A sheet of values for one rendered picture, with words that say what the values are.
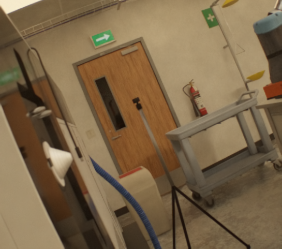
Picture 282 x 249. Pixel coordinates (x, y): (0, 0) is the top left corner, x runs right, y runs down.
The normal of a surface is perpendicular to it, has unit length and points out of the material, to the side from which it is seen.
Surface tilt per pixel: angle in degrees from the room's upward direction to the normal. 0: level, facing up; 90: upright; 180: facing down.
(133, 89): 90
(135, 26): 90
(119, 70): 90
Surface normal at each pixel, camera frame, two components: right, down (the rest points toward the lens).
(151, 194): 0.17, 0.00
